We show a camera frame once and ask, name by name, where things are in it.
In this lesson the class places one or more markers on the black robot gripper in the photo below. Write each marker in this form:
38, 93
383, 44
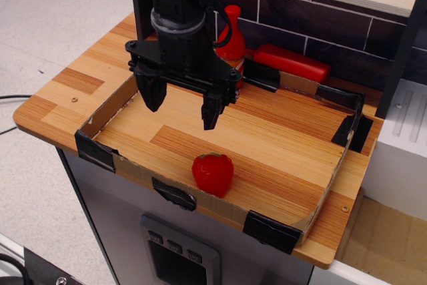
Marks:
183, 55

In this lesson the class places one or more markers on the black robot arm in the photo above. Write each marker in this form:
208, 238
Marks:
180, 11

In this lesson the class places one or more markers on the white toy sink unit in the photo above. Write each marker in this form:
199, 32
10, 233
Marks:
396, 174

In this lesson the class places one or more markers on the red hot sauce bottle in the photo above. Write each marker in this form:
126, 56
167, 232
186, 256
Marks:
234, 51

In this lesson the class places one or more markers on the red toy strawberry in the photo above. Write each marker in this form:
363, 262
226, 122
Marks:
213, 173

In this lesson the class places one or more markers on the grey oven control panel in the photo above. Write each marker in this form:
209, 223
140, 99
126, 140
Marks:
177, 258

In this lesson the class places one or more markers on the cardboard fence with black tape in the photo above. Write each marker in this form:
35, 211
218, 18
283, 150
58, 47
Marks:
299, 153

